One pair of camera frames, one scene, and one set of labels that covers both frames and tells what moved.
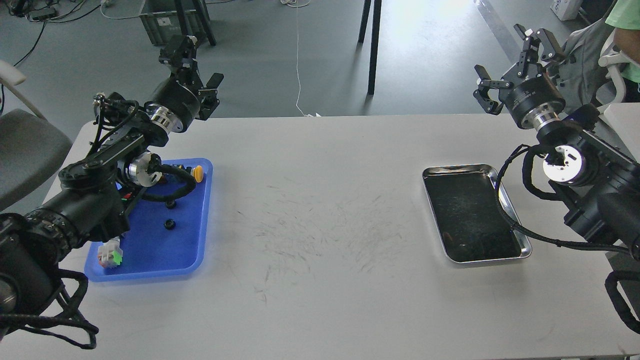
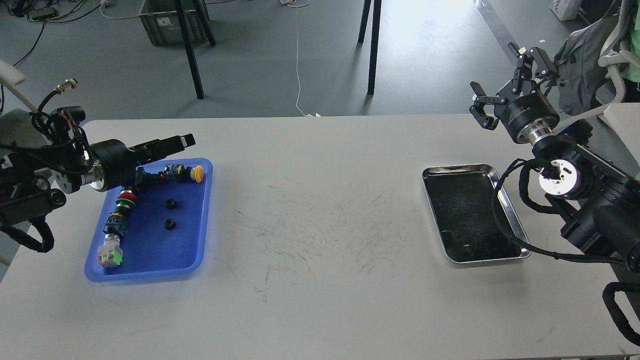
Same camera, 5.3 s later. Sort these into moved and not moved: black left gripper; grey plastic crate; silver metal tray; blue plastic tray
Moved: black left gripper
Not moved: grey plastic crate; blue plastic tray; silver metal tray
